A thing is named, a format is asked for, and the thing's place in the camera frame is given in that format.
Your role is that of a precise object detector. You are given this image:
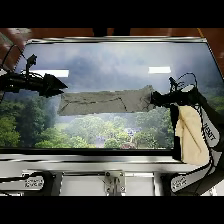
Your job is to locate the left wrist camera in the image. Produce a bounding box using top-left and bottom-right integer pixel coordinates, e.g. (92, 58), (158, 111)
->
(24, 53), (39, 81)

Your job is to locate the grey garment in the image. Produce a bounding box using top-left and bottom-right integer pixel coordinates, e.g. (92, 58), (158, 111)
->
(56, 84), (156, 117)

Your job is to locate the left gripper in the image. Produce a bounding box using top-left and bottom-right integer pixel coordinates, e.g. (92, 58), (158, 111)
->
(39, 73), (58, 99)

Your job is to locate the cream garment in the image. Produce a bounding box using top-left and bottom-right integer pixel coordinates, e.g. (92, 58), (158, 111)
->
(174, 105), (212, 167)

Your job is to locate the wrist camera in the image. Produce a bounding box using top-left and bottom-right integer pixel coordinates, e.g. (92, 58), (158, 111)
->
(167, 76), (180, 95)
(24, 53), (39, 81)

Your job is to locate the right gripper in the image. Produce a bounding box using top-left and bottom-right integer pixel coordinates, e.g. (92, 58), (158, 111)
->
(150, 90), (171, 109)

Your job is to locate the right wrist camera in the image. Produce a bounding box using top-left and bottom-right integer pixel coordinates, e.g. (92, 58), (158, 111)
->
(167, 76), (180, 95)

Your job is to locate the black cable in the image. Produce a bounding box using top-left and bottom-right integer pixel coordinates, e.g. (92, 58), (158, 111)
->
(175, 72), (198, 92)
(1, 43), (25, 73)

